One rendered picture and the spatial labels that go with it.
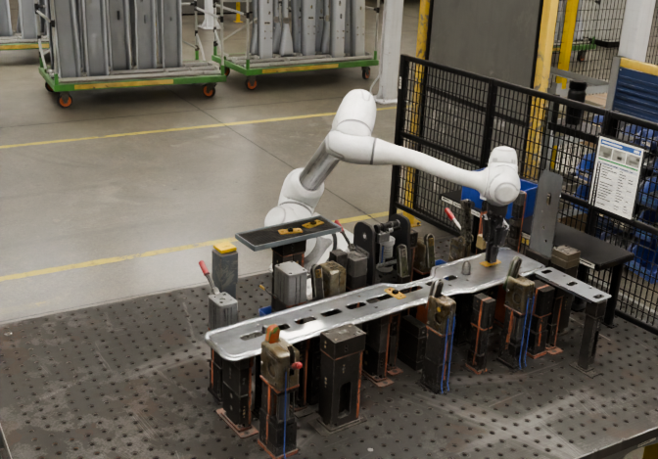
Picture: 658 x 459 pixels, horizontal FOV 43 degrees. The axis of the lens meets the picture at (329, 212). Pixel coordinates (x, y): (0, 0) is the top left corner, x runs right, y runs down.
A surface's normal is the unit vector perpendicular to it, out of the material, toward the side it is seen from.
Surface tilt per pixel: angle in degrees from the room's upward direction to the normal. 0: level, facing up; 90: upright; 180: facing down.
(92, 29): 86
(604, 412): 0
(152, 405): 0
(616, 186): 90
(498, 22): 90
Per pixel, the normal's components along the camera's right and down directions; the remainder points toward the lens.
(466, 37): -0.89, 0.14
